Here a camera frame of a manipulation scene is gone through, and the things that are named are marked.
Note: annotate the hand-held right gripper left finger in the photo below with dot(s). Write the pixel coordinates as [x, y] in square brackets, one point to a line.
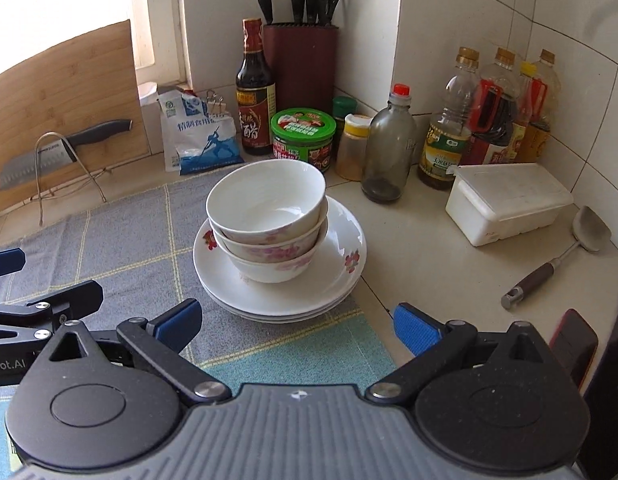
[176, 322]

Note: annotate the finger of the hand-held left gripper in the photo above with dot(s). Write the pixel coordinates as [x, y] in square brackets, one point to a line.
[74, 297]
[6, 262]

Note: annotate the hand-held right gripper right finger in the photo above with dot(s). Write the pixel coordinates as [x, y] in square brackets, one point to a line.
[416, 327]

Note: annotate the white plate red flowers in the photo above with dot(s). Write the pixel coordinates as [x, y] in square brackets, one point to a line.
[339, 240]
[284, 313]
[284, 319]

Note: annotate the white bowl pink flowers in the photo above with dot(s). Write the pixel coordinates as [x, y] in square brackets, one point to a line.
[274, 270]
[264, 195]
[279, 249]

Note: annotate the grey teal checked towel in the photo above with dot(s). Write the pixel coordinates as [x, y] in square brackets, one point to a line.
[114, 240]

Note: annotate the white lidded plastic container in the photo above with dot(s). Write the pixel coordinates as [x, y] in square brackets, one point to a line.
[509, 200]

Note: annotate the red phone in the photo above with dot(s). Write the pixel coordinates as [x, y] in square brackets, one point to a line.
[574, 345]

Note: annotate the glass bottle red cap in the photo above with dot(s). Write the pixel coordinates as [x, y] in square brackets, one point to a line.
[389, 160]

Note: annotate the cooking oil bottle green label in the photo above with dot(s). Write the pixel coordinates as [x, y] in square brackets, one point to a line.
[441, 155]

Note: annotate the yellow lid spice jar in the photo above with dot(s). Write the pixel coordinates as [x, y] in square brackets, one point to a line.
[354, 155]

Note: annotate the white blue salt bag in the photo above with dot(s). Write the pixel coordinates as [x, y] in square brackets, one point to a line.
[204, 140]

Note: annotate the bamboo cutting board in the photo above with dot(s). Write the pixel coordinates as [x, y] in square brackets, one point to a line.
[89, 75]

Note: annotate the black appliance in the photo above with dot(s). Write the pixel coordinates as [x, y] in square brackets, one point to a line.
[609, 410]

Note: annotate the silver binder clip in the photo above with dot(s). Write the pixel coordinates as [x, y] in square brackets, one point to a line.
[221, 104]
[210, 102]

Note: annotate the green lid sauce jar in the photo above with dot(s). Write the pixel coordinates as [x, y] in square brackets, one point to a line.
[303, 135]

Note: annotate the amber oil bottle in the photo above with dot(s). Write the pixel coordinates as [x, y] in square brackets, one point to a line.
[539, 140]

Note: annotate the dark vinegar bottle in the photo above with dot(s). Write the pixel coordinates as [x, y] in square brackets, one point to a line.
[254, 110]

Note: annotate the green cap spice jar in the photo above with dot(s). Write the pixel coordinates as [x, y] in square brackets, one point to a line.
[344, 107]

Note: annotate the dark red knife block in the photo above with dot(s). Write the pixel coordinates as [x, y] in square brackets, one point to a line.
[301, 70]

